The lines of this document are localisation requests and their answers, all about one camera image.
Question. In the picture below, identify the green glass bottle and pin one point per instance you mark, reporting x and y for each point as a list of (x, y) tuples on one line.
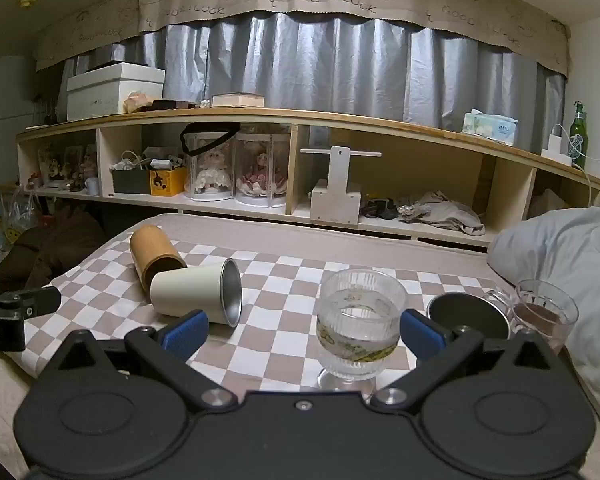
[(578, 135)]

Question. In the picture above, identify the wooden press device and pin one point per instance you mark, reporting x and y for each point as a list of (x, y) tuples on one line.
[(336, 195)]

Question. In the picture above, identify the crumpled tan paper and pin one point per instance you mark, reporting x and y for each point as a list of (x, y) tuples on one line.
[(140, 101)]

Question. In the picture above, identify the clear glass mug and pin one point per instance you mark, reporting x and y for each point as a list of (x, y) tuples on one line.
[(545, 310)]

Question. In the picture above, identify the ribbed glass goblet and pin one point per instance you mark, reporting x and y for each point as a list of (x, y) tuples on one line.
[(360, 320)]

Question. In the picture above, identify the small dark items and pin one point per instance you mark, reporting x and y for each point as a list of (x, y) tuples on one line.
[(379, 208)]

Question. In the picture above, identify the beige flat box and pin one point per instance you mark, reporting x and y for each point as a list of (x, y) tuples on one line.
[(237, 99)]

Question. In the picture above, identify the wooden shelf unit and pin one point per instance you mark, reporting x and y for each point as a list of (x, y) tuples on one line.
[(410, 170)]

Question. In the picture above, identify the grey crumpled cloth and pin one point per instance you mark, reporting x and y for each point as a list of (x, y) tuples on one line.
[(445, 212)]

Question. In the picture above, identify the clear plastic bag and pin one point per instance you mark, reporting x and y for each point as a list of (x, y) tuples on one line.
[(20, 215)]

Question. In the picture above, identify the small dark box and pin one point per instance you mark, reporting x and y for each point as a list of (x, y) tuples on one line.
[(170, 104)]

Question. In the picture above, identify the gold ceiling fixture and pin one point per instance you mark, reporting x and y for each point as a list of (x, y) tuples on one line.
[(28, 1)]

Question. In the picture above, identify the silver curtain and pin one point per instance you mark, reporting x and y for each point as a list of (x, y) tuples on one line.
[(330, 60)]

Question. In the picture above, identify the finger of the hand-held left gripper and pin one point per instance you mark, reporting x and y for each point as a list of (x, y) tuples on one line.
[(30, 301)]

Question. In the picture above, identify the dark brown cloth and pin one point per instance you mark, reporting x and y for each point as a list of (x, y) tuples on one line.
[(55, 245)]

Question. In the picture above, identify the white cup with metal inside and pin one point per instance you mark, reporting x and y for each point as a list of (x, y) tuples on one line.
[(185, 292)]

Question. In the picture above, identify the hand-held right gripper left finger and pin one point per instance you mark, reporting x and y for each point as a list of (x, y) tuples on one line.
[(187, 334)]

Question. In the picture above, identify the row of small figurines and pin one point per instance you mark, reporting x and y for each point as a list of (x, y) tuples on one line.
[(65, 162)]

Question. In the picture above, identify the white charger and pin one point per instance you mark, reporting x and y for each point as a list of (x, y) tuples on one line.
[(556, 142)]

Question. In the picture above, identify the black cup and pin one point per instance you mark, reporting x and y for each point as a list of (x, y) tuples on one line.
[(467, 315)]

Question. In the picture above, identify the tan bamboo cup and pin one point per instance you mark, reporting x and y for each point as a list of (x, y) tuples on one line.
[(152, 250)]

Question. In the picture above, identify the pink-dress doll in clear case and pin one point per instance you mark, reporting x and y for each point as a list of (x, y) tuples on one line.
[(262, 172)]

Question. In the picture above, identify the white power strip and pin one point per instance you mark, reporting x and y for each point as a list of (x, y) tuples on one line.
[(557, 156)]

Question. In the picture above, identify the white storage box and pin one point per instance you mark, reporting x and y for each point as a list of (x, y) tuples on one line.
[(105, 92)]

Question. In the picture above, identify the tissue pack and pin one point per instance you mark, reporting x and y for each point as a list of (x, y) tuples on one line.
[(490, 127)]

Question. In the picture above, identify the white-dress doll in clear case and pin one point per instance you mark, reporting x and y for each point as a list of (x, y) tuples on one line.
[(210, 170)]

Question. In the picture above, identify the yellow box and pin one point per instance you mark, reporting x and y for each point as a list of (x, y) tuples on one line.
[(167, 182)]

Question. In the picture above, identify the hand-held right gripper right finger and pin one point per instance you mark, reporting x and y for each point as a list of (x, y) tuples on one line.
[(422, 334)]

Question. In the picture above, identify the dark green box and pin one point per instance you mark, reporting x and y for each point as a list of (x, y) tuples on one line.
[(130, 181)]

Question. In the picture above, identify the checkered blanket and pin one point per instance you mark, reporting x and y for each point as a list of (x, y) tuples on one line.
[(280, 305)]

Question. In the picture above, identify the white mug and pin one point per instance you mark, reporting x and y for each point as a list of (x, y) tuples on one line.
[(92, 186)]

